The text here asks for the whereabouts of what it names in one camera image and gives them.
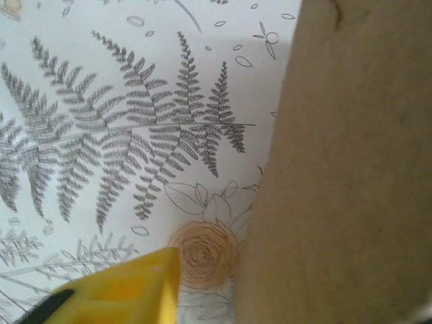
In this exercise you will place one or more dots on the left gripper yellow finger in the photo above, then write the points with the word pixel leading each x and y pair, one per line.
pixel 128 290

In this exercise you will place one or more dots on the brown cardboard paper box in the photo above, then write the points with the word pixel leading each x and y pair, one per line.
pixel 337 168

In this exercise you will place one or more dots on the floral patterned table cover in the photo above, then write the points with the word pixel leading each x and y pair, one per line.
pixel 118 118

